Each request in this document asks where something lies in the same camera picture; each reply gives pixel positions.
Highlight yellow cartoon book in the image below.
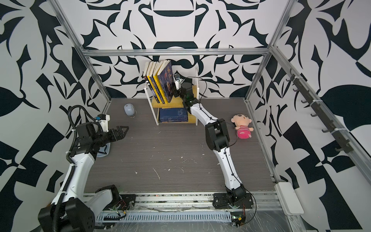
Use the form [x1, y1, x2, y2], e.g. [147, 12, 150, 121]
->
[153, 61, 168, 104]
[148, 61, 162, 103]

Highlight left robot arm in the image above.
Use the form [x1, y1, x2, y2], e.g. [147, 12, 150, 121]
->
[38, 105, 129, 232]

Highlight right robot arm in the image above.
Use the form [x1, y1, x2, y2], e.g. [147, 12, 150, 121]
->
[118, 80, 254, 209]

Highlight white wooden book shelf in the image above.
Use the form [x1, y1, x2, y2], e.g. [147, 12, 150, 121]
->
[144, 81, 198, 126]

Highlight light blue alarm clock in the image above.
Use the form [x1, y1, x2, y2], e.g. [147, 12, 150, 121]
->
[124, 103, 137, 118]

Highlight black barcode book on shelf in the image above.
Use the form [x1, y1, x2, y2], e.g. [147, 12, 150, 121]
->
[143, 61, 160, 103]

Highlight plush doll pink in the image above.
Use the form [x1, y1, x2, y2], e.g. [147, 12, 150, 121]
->
[231, 114, 254, 139]

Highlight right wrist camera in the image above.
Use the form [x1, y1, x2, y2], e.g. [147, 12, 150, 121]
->
[173, 73, 185, 90]

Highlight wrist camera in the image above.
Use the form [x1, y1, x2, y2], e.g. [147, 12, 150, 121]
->
[173, 73, 185, 90]
[95, 114, 110, 132]

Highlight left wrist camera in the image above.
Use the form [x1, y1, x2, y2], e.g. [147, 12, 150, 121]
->
[95, 114, 110, 132]

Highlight wall hook rail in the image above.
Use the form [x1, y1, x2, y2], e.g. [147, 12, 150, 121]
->
[287, 69, 354, 154]

